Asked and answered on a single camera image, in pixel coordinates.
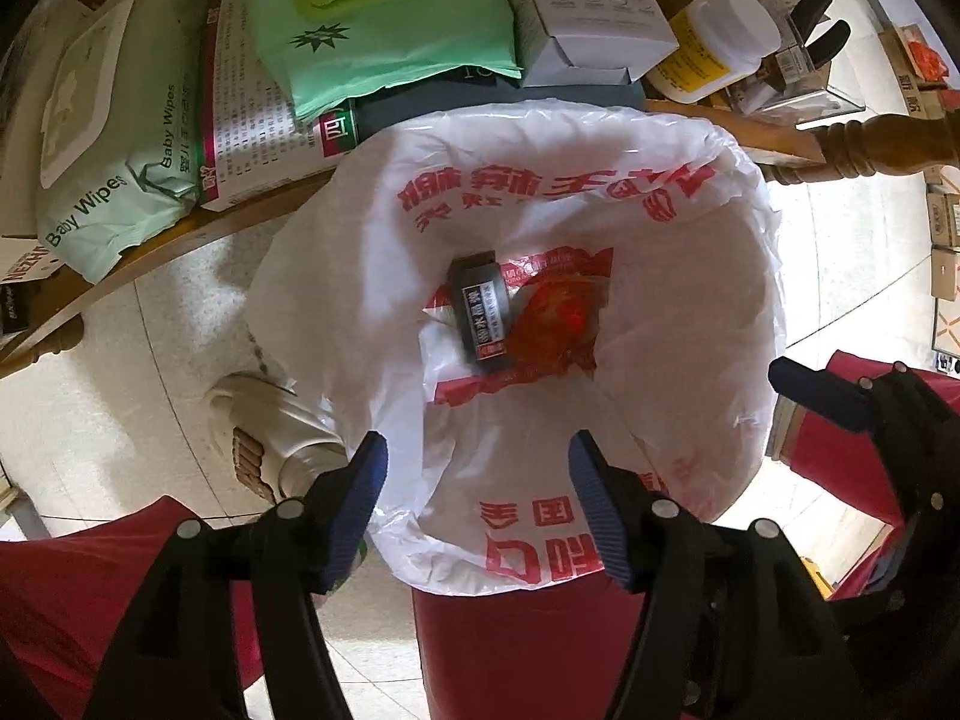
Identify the person's red pants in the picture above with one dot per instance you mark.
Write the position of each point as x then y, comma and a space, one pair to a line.
75, 577

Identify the small black box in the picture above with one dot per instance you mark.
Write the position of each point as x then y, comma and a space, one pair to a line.
484, 307

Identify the green soft pack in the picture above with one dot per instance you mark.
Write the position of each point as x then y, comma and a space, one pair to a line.
390, 45

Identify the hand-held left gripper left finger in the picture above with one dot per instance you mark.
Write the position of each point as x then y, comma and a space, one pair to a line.
352, 514

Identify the black and white box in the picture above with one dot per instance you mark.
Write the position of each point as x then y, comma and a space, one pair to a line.
22, 292

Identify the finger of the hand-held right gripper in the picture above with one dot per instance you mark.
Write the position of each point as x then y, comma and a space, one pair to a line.
817, 394

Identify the clear acrylic stand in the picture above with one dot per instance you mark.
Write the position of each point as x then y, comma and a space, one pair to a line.
817, 94

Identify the white pill bottle yellow label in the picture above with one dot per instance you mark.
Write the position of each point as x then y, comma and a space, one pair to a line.
720, 37

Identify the orange plastic bag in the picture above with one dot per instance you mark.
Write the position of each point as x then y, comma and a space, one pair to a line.
926, 60

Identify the red snack wrapper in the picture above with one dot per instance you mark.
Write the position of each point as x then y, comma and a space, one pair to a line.
562, 322

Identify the white slipper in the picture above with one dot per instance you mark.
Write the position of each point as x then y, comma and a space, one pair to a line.
262, 420

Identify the open cardboard box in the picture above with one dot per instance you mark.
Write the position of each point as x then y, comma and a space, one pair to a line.
900, 86

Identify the white carton box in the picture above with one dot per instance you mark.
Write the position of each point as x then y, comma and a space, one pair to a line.
592, 7

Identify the wooden coffee table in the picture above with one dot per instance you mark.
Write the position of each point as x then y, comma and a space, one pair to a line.
877, 139

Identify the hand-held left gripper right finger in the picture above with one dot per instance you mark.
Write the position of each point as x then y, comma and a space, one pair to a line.
600, 514

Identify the white printed box red edge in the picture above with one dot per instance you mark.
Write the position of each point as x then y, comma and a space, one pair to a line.
247, 112

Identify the white plastic bag red print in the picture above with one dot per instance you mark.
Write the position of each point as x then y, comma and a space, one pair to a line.
675, 300

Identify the pale green baby wipes pack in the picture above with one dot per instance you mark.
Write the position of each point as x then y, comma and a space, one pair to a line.
97, 180

